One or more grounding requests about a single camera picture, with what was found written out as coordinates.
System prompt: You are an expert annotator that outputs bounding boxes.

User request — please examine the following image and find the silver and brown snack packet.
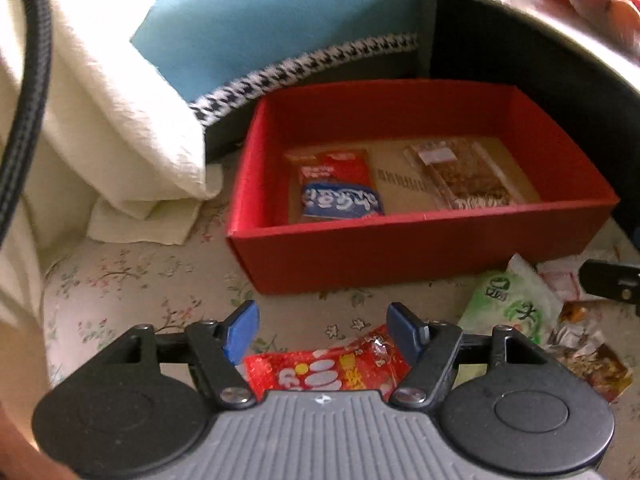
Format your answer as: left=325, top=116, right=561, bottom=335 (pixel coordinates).
left=542, top=301, right=633, bottom=403

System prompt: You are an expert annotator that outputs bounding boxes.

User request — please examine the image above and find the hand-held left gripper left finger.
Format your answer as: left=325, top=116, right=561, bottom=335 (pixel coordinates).
left=102, top=300, right=260, bottom=408

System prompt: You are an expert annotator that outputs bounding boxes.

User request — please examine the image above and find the blue cushion with houndstooth trim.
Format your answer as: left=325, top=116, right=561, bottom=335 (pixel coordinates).
left=131, top=0, right=538, bottom=126

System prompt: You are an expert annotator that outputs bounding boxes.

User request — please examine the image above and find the red crinkled snack packet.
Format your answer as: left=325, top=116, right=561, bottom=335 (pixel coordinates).
left=242, top=325, right=413, bottom=403

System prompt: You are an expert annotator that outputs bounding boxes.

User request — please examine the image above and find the dark side table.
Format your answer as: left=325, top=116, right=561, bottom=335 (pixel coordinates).
left=424, top=0, right=640, bottom=221

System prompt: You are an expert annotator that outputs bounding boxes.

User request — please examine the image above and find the clear packet of brown snack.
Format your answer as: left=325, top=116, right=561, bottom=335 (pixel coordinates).
left=404, top=137, right=523, bottom=210

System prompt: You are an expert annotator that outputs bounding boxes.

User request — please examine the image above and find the red and white snack packet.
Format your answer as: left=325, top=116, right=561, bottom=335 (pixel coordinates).
left=285, top=149, right=376, bottom=187

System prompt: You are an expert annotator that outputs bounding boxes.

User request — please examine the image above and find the green snack packet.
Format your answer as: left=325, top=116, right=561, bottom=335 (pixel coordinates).
left=457, top=254, right=563, bottom=346

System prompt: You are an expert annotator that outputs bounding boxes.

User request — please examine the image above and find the white blanket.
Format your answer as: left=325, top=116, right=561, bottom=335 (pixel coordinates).
left=0, top=0, right=223, bottom=246

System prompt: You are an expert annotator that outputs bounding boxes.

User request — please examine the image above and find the blue snack packet white lettering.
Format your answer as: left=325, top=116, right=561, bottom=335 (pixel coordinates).
left=300, top=182, right=387, bottom=222

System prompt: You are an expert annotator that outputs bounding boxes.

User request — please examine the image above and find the floral bed sheet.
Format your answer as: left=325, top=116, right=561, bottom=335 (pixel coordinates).
left=42, top=150, right=640, bottom=480

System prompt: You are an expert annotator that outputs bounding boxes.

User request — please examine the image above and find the black braided cable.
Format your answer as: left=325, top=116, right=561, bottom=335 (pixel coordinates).
left=0, top=0, right=53, bottom=246

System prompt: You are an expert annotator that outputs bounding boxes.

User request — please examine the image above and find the red cardboard box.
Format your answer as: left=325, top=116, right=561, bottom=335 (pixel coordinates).
left=226, top=79, right=621, bottom=295

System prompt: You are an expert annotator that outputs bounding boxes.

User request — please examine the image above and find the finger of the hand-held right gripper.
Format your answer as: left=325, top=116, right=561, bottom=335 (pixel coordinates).
left=580, top=259, right=640, bottom=305

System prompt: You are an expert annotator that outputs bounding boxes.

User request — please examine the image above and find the red and white flat packet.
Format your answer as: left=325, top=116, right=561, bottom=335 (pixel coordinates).
left=536, top=260, right=588, bottom=301

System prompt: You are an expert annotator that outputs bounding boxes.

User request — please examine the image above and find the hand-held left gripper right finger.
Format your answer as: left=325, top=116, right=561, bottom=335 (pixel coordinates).
left=387, top=302, right=548, bottom=407

